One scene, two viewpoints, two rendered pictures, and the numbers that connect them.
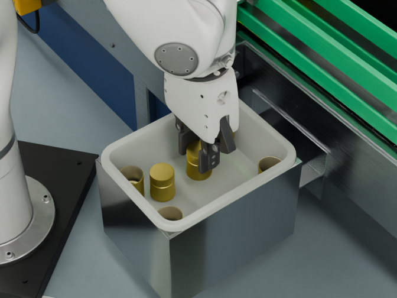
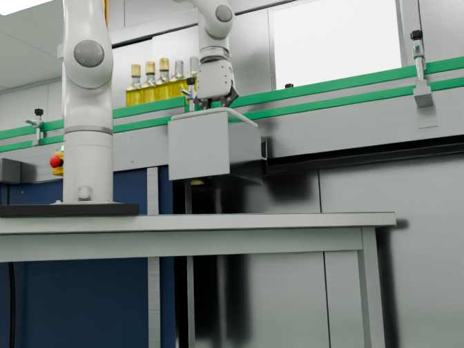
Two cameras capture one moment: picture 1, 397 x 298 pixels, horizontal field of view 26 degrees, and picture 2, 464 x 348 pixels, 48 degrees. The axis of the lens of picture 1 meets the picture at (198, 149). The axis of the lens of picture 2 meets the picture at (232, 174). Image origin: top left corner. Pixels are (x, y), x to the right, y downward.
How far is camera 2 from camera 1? 142 cm
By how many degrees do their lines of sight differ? 61
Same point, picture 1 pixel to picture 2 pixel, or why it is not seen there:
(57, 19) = not seen: hidden behind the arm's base
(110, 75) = (121, 199)
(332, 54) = (255, 98)
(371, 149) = (287, 117)
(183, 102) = (211, 80)
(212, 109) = (228, 71)
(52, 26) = not seen: hidden behind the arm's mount
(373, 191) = (294, 138)
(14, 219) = (110, 186)
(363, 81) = (273, 97)
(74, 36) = not seen: hidden behind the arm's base
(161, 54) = (218, 10)
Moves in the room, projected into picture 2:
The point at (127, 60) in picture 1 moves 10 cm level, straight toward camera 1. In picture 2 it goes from (143, 160) to (158, 154)
